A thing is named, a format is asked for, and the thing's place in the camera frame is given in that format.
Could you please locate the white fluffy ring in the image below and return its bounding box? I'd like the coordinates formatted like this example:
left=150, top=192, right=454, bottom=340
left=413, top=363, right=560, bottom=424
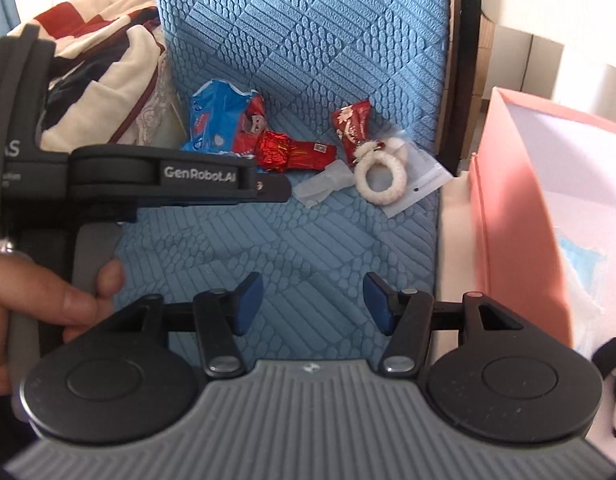
left=352, top=140, right=409, bottom=207

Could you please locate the red foil snack packet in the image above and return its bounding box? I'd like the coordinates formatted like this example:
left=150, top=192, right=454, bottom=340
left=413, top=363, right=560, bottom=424
left=232, top=94, right=336, bottom=172

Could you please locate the dark red candy packet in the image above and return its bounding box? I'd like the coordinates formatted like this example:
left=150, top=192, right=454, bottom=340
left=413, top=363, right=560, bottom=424
left=331, top=100, right=372, bottom=166

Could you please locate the blue white snack bag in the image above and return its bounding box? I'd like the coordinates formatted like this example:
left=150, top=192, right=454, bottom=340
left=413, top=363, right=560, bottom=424
left=181, top=79, right=267, bottom=157

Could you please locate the person's left hand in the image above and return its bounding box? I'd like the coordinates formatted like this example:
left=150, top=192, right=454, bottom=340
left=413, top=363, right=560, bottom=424
left=0, top=254, right=125, bottom=396

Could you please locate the crumpled clear plastic wrapper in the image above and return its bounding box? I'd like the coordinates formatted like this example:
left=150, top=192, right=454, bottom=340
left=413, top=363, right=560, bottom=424
left=293, top=159, right=355, bottom=208

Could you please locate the floral beige bed sheet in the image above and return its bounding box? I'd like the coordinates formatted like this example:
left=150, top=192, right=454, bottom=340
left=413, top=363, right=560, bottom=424
left=117, top=26, right=188, bottom=150

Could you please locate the striped red black blanket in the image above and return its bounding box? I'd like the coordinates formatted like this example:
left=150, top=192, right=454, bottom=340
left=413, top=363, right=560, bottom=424
left=28, top=0, right=165, bottom=153

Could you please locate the pink cardboard box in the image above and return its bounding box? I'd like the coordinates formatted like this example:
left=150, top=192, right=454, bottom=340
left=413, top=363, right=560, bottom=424
left=468, top=89, right=616, bottom=462

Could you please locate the light blue face mask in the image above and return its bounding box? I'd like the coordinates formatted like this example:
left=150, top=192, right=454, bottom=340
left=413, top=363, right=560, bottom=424
left=558, top=236, right=603, bottom=294

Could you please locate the blue textured chair cover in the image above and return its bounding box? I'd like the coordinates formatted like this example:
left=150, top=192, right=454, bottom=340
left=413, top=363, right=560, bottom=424
left=115, top=0, right=449, bottom=363

